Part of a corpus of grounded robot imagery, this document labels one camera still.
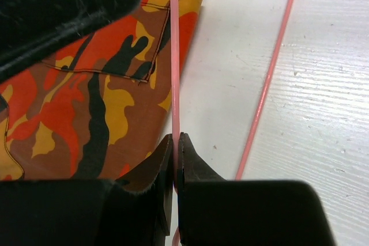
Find pink wire hanger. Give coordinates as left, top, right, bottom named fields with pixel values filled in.
left=168, top=0, right=304, bottom=246

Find orange camouflage trousers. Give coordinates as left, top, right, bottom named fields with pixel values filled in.
left=0, top=0, right=204, bottom=182

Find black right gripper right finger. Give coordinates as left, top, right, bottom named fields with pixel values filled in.
left=177, top=133, right=335, bottom=245

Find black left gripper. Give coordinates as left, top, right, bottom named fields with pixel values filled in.
left=1, top=0, right=140, bottom=81

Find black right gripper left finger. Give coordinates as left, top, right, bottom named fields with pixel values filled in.
left=1, top=135, right=173, bottom=245

